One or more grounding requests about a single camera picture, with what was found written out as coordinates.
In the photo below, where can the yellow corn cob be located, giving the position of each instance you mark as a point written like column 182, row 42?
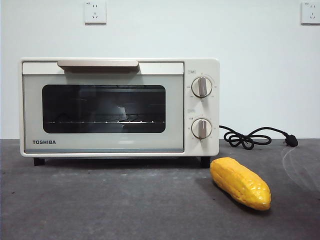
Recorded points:
column 240, row 183

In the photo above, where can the small cream oven knob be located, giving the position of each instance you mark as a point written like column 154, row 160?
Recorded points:
column 201, row 128

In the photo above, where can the large cream oven knob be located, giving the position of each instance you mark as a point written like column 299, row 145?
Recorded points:
column 202, row 87

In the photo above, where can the cream Toshiba toaster oven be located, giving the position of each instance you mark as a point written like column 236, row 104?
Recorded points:
column 202, row 67

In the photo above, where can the white wall socket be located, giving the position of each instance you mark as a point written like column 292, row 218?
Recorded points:
column 95, row 12
column 311, row 13

